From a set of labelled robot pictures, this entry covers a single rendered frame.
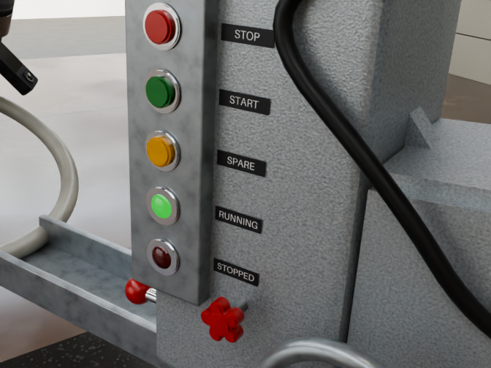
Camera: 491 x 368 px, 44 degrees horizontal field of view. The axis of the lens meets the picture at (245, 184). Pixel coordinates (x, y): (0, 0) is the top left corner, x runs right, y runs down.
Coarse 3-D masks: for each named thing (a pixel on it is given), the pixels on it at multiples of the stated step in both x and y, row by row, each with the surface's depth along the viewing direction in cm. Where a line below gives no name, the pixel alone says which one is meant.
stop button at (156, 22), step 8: (152, 16) 47; (160, 16) 46; (168, 16) 46; (152, 24) 47; (160, 24) 46; (168, 24) 46; (152, 32) 47; (160, 32) 47; (168, 32) 46; (152, 40) 47; (160, 40) 47; (168, 40) 47
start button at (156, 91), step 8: (152, 80) 49; (160, 80) 48; (152, 88) 49; (160, 88) 48; (168, 88) 48; (152, 96) 49; (160, 96) 49; (168, 96) 48; (160, 104) 49; (168, 104) 49
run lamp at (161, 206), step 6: (156, 198) 53; (162, 198) 52; (156, 204) 53; (162, 204) 52; (168, 204) 52; (156, 210) 53; (162, 210) 53; (168, 210) 53; (162, 216) 53; (168, 216) 53
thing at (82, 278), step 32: (64, 224) 91; (0, 256) 82; (32, 256) 90; (64, 256) 91; (96, 256) 88; (128, 256) 85; (32, 288) 80; (64, 288) 76; (96, 288) 84; (96, 320) 75; (128, 320) 71
